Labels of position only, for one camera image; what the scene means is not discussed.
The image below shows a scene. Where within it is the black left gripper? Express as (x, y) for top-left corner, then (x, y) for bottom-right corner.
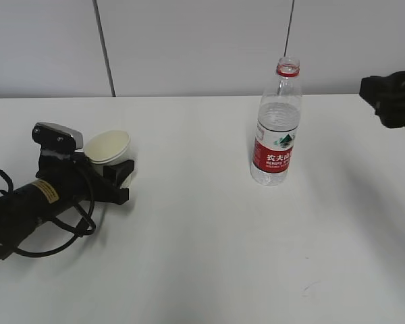
(35, 150), (135, 205)

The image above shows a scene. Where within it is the clear red-label water bottle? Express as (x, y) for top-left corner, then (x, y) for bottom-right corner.
(250, 56), (302, 186)

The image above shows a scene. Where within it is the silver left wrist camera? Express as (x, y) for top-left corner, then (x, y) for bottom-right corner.
(32, 122), (84, 159)

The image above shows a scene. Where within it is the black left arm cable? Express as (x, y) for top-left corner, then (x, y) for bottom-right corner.
(0, 158), (97, 258)

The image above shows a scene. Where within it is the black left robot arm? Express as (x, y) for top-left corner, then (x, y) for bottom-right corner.
(0, 153), (135, 260)

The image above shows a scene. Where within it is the white paper cup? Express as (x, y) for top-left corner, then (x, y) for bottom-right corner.
(83, 130), (135, 181)

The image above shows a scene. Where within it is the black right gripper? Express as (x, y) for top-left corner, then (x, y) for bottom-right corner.
(359, 71), (405, 128)

